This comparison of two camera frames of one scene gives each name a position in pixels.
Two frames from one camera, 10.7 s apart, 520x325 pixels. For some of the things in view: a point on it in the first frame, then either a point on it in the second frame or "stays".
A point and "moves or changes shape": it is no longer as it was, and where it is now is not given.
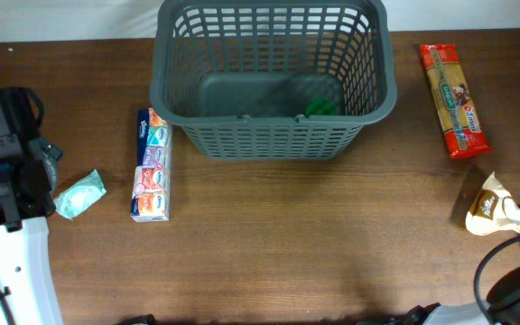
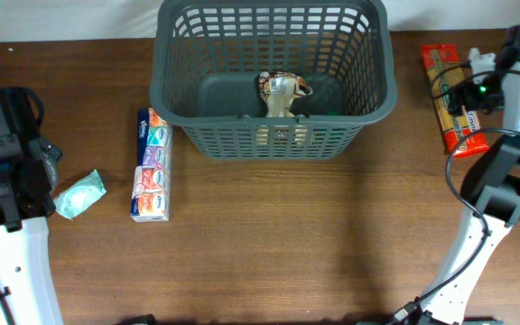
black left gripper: x=52 y=151 stays
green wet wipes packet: x=78 y=198 stays
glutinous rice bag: x=494 y=209 moves or changes shape
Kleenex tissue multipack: x=150 y=199 stays
